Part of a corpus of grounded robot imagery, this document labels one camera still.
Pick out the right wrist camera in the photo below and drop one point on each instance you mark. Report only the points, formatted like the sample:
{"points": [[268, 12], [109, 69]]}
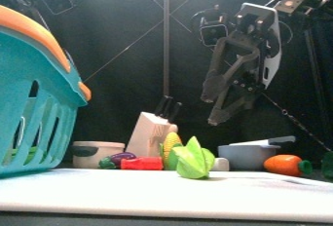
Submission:
{"points": [[294, 4]]}

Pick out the blue-grey toy pot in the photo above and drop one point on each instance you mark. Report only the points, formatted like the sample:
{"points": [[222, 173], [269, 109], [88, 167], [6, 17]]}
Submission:
{"points": [[246, 158]]}

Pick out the teal basket orange rim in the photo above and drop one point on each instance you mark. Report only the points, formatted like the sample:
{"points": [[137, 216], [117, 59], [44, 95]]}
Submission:
{"points": [[26, 57]]}

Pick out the dark green toy vegetable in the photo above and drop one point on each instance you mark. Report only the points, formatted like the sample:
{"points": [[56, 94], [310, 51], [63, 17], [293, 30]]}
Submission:
{"points": [[328, 166]]}

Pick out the yellow toy corn cob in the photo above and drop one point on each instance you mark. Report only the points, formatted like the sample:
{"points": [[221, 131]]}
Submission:
{"points": [[171, 143]]}

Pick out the red toy sausage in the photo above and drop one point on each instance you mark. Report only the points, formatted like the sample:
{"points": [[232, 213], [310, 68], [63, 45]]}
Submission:
{"points": [[143, 163]]}

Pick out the vertical metal frame pole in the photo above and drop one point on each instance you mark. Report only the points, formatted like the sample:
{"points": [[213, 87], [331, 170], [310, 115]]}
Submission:
{"points": [[166, 35]]}

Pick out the white toy knife block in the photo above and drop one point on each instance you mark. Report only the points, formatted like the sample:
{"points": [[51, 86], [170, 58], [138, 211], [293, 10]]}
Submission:
{"points": [[147, 135]]}

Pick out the white cutting board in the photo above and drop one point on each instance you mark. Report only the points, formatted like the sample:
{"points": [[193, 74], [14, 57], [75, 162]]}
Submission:
{"points": [[130, 194]]}

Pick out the purple toy eggplant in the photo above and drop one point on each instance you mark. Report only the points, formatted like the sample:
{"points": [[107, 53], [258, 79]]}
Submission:
{"points": [[125, 157]]}

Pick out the green toy lettuce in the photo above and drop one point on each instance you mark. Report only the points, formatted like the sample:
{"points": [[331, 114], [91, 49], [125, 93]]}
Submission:
{"points": [[190, 163]]}

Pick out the black tripod leg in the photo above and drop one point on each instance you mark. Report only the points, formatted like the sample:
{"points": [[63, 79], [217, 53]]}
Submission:
{"points": [[314, 74]]}

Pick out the white toy pot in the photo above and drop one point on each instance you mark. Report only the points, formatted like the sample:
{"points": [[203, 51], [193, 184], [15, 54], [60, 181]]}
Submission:
{"points": [[105, 155]]}

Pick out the orange toy carrot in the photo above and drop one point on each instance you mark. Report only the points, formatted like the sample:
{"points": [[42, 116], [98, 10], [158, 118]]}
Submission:
{"points": [[284, 165]]}

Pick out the white cup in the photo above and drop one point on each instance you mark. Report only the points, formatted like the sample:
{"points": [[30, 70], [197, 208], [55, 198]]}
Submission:
{"points": [[221, 164]]}

